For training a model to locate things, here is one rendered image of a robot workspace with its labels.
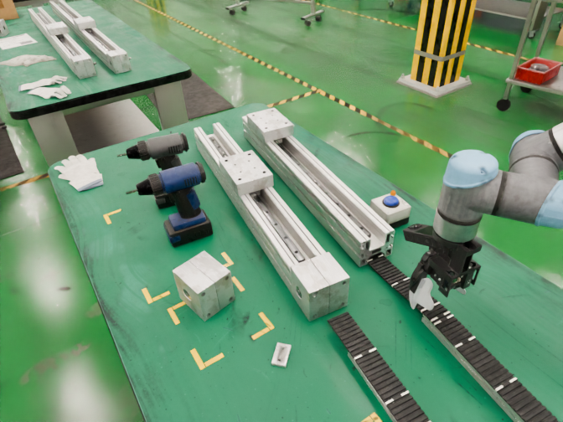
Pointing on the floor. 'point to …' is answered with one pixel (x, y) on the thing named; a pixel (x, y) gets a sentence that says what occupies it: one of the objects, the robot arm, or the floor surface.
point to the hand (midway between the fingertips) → (427, 295)
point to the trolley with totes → (526, 81)
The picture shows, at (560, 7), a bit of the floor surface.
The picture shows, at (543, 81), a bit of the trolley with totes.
